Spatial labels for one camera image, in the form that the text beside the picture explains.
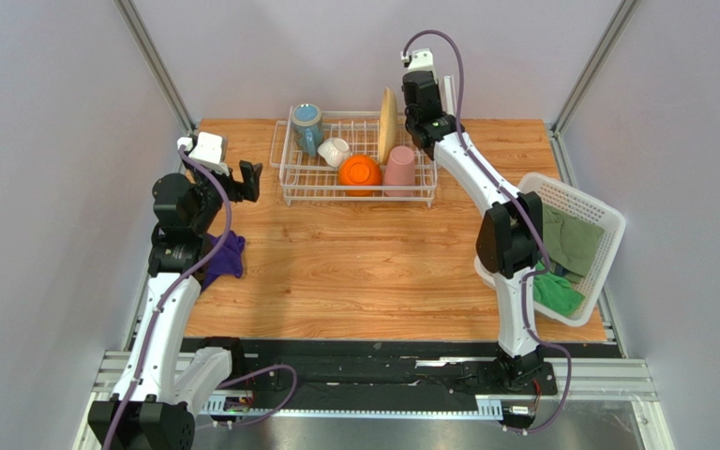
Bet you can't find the bright green towel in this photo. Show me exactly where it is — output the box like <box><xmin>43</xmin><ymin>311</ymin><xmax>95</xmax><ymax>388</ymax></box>
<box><xmin>533</xmin><ymin>262</ymin><xmax>586</xmax><ymax>317</ymax></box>

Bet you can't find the pink plastic cup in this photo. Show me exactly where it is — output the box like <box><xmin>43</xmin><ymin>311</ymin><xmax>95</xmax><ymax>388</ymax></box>
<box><xmin>383</xmin><ymin>145</ymin><xmax>415</xmax><ymax>197</ymax></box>

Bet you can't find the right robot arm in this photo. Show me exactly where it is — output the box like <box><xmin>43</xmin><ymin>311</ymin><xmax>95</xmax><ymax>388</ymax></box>
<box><xmin>402</xmin><ymin>70</ymin><xmax>548</xmax><ymax>393</ymax></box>

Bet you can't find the small white cup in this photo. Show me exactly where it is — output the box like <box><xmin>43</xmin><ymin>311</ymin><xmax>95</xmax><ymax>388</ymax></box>
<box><xmin>317</xmin><ymin>138</ymin><xmax>351</xmax><ymax>169</ymax></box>

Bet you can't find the orange bowl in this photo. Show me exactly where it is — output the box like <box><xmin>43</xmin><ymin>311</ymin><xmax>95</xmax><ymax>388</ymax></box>
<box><xmin>337</xmin><ymin>155</ymin><xmax>383</xmax><ymax>197</ymax></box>

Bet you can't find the blue butterfly mug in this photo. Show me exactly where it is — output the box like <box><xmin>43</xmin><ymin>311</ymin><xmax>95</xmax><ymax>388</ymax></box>
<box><xmin>291</xmin><ymin>103</ymin><xmax>323</xmax><ymax>158</ymax></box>

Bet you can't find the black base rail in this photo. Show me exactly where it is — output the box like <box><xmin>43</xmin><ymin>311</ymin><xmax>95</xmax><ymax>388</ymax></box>
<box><xmin>178</xmin><ymin>337</ymin><xmax>623</xmax><ymax>416</ymax></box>

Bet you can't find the purple cable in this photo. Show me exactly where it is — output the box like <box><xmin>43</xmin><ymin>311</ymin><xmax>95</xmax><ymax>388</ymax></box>
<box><xmin>102</xmin><ymin>146</ymin><xmax>299</xmax><ymax>450</ymax></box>
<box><xmin>402</xmin><ymin>29</ymin><xmax>574</xmax><ymax>436</ymax></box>

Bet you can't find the yellow plate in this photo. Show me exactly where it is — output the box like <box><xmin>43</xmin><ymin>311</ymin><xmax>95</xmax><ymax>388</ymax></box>
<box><xmin>378</xmin><ymin>87</ymin><xmax>398</xmax><ymax>165</ymax></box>

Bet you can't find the white wire dish rack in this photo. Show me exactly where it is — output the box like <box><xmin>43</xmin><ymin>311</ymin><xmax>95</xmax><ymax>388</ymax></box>
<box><xmin>270</xmin><ymin>112</ymin><xmax>438</xmax><ymax>206</ymax></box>

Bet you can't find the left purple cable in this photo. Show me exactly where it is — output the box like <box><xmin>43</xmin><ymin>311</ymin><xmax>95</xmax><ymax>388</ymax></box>
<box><xmin>102</xmin><ymin>146</ymin><xmax>299</xmax><ymax>450</ymax></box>

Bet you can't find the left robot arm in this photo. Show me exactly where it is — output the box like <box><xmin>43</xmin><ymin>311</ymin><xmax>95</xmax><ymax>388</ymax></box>
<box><xmin>87</xmin><ymin>161</ymin><xmax>263</xmax><ymax>449</ymax></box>

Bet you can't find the purple cloth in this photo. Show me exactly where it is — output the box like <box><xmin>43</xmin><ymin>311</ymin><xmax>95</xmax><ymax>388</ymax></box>
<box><xmin>202</xmin><ymin>231</ymin><xmax>247</xmax><ymax>291</ymax></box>

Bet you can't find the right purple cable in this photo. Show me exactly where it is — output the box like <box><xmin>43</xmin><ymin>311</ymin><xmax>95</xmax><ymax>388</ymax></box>
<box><xmin>402</xmin><ymin>29</ymin><xmax>574</xmax><ymax>436</ymax></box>

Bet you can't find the white plastic basket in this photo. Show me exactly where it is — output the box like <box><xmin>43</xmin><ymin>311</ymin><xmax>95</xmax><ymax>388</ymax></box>
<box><xmin>461</xmin><ymin>172</ymin><xmax>626</xmax><ymax>327</ymax></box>

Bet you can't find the olive green towel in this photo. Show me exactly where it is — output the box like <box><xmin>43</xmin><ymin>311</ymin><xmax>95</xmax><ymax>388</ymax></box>
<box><xmin>543</xmin><ymin>204</ymin><xmax>605</xmax><ymax>283</ymax></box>

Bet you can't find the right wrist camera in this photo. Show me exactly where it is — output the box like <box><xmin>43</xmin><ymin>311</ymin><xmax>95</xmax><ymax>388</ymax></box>
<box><xmin>400</xmin><ymin>48</ymin><xmax>438</xmax><ymax>82</ymax></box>

